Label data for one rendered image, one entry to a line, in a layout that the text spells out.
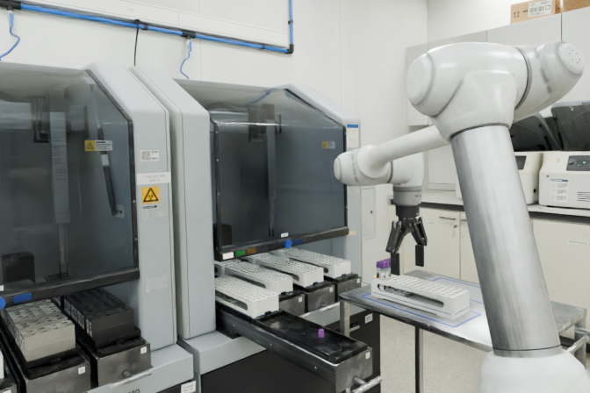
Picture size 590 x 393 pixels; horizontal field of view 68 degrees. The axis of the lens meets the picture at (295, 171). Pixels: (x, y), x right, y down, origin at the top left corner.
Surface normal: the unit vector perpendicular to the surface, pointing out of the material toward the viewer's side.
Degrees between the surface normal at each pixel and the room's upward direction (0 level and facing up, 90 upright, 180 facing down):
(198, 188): 90
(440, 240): 90
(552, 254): 90
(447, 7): 90
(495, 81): 77
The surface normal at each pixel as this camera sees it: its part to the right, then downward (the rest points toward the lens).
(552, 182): -0.75, 0.05
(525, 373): -0.49, -0.68
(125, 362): 0.65, 0.03
